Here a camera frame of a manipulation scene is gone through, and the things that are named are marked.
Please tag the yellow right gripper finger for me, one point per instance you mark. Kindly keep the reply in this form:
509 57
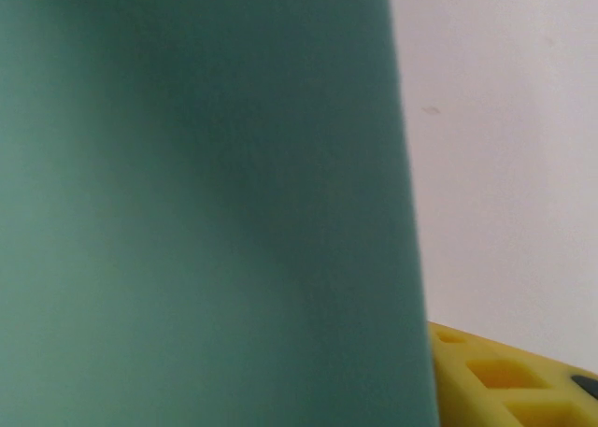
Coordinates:
504 385

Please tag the teal corrugated cardboard box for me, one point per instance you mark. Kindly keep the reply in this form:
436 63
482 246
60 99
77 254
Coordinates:
187 212

